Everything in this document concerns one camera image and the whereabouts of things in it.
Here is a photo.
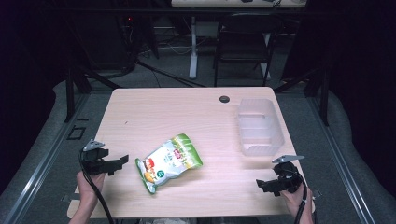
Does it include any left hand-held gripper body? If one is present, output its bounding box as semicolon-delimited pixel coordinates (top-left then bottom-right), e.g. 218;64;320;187
80;138;123;176

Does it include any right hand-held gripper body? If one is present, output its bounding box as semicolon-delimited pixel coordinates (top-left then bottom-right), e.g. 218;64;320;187
271;154;305;194

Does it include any person's right hand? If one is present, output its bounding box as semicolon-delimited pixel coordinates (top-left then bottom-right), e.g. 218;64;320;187
279;182;314;217

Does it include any person's left hand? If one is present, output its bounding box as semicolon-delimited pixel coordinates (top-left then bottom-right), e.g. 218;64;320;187
76;170;107;203

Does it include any green and white snack bag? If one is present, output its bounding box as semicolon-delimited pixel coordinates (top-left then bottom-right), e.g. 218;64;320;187
134;133;205;195

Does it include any translucent plastic container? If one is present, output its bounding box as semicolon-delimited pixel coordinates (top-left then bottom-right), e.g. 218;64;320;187
234;98;286;158

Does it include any black metal stand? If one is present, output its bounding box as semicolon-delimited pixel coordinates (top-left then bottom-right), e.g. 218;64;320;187
273;65;332;127
63;66;123;124

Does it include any white desk leg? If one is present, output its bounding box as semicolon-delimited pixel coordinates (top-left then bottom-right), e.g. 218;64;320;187
189;16;199;80

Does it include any black chair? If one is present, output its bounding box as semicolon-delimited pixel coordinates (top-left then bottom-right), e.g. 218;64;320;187
212;13;283;89

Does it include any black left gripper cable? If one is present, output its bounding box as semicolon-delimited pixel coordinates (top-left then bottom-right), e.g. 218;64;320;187
79;151;116;224

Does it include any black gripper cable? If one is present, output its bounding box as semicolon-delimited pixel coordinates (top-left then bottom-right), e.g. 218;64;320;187
293;172;310;224
79;151;116;224

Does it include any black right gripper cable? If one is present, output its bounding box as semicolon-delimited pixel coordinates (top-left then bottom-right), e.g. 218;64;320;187
293;172;310;224

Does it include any aluminium floor rail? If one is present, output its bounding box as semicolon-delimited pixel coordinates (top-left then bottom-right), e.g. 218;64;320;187
305;95;376;224
2;92;92;224

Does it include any black floor cable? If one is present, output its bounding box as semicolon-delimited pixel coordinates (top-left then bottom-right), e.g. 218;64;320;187
135;60;207;89

